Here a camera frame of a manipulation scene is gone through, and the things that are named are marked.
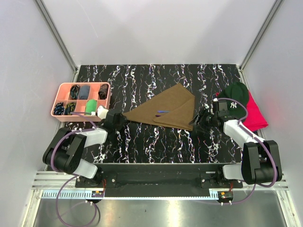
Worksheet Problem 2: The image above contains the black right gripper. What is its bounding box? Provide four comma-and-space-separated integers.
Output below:
188, 107, 217, 134

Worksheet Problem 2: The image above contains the brown fabric napkin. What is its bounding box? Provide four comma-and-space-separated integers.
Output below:
123, 83, 195, 131

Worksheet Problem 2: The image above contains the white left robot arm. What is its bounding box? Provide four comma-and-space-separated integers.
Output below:
42, 105, 127, 187

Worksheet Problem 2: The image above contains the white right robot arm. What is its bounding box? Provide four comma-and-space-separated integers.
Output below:
190, 98, 282, 188

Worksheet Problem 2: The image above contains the black yellow patterned roll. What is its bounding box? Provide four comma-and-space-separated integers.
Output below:
64, 102, 76, 115

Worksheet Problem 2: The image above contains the black multicolour patterned roll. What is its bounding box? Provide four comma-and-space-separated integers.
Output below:
70, 84, 80, 100

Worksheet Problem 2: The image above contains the black blue patterned roll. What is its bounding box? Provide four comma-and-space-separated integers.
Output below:
53, 102, 65, 115

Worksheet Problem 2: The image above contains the dark paisley rolled cloth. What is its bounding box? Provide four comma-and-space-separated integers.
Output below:
98, 84, 109, 100

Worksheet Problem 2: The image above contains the green rolled cloth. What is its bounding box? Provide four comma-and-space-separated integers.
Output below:
85, 99, 97, 115

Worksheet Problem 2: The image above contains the dark green baseball cap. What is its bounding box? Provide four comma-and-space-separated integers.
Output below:
217, 82, 249, 120

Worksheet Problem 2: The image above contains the grey-blue rolled cloth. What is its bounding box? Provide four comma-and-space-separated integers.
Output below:
78, 85, 90, 100

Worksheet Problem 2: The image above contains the pink divided organizer tray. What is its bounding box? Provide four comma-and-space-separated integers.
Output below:
51, 82, 111, 122

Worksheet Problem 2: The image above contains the pink red folded cloth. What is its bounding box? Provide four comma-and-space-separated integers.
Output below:
243, 91, 268, 131

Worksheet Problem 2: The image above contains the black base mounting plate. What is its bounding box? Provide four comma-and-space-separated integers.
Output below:
75, 163, 243, 199

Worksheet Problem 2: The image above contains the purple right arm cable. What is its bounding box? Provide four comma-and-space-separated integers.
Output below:
196, 97, 280, 205

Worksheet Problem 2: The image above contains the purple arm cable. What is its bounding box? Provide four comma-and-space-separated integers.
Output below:
51, 111, 101, 225
196, 97, 280, 205

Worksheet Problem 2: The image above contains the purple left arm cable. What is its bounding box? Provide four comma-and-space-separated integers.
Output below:
51, 111, 101, 225

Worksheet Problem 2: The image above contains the aluminium frame rail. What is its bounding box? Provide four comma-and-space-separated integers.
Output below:
32, 171, 290, 191

